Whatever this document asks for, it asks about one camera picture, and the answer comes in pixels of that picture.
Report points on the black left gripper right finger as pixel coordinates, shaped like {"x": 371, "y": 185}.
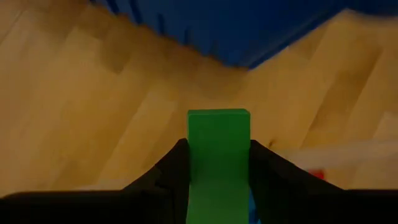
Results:
{"x": 311, "y": 205}

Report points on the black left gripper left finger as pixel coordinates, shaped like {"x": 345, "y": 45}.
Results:
{"x": 140, "y": 205}

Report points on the red block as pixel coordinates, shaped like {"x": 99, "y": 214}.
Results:
{"x": 316, "y": 174}

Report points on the clear plastic block container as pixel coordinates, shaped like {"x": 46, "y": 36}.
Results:
{"x": 357, "y": 152}

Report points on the green block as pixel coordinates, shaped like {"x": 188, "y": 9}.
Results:
{"x": 217, "y": 155}

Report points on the large blue plastic bin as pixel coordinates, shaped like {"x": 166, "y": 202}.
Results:
{"x": 233, "y": 31}

